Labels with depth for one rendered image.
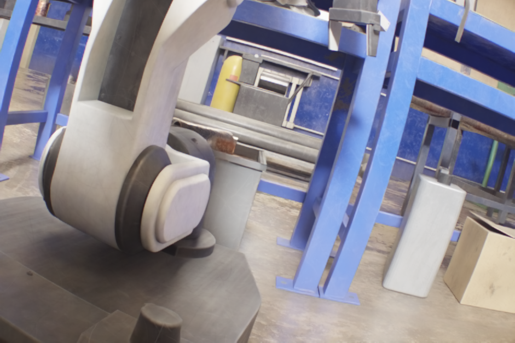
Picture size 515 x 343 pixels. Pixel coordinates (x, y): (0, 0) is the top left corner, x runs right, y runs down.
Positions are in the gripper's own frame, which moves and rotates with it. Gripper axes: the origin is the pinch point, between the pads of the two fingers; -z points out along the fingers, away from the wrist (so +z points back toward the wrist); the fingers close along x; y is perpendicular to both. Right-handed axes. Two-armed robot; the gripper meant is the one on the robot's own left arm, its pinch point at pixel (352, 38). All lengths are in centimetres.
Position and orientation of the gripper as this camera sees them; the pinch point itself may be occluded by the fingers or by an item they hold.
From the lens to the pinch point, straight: 103.2
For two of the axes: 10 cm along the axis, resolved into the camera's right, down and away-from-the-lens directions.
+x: 5.8, 2.0, -7.9
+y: 8.1, -0.1, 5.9
